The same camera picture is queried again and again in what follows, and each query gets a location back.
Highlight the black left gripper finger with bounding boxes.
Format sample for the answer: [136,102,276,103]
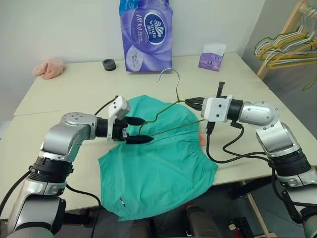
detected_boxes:
[126,116,145,126]
[126,134,155,145]

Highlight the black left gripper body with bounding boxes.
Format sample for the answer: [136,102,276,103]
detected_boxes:
[112,117,130,145]

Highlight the wire hanger with silver hook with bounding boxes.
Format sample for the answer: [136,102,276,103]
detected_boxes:
[139,68,208,137]

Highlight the green shorts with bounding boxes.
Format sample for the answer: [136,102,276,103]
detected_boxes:
[98,96,219,222]

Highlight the black right wrist connector stub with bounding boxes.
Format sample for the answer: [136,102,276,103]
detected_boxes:
[216,81,225,99]

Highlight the purple tissue box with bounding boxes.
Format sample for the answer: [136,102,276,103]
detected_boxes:
[198,43,227,71]

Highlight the black round puck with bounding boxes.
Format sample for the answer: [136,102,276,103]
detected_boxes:
[102,59,117,72]

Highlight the purple Vinda tissue pack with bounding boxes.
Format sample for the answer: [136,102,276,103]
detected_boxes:
[118,0,173,73]

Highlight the pink cloth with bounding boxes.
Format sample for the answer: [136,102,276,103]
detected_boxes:
[32,57,66,80]

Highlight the dark rounded shape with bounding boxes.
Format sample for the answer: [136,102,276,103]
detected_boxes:
[184,204,216,238]

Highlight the wooden clothes rack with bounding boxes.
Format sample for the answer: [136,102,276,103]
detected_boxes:
[257,0,317,80]

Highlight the wooden table leg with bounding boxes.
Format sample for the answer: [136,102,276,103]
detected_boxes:
[238,180,270,238]

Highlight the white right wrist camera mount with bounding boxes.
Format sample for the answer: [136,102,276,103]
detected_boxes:
[200,94,235,123]

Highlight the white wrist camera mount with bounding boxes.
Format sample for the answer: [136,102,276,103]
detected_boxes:
[107,95,131,142]
[200,94,235,123]

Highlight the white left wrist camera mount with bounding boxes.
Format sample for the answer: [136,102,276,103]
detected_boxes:
[107,95,131,142]

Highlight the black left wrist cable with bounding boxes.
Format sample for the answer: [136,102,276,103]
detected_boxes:
[93,95,118,116]

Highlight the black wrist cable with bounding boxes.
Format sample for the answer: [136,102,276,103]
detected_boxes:
[93,95,118,116]
[205,121,273,165]

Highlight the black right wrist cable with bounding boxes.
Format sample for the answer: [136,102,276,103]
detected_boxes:
[205,121,273,165]

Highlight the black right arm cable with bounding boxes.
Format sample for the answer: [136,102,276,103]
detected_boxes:
[222,120,271,160]

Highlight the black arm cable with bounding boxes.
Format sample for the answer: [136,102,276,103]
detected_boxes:
[222,120,271,160]
[65,184,103,238]

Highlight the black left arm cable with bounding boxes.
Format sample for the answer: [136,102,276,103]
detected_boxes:
[65,184,103,238]

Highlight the black table frame bar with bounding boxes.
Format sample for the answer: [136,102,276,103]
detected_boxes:
[227,173,274,199]

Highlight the green wire hanger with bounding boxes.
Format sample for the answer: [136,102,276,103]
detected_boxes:
[253,31,299,54]

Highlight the yellow wire hanger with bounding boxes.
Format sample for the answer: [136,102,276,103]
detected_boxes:
[258,29,317,70]

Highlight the white wire hanger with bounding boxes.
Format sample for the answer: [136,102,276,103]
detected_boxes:
[255,4,317,57]

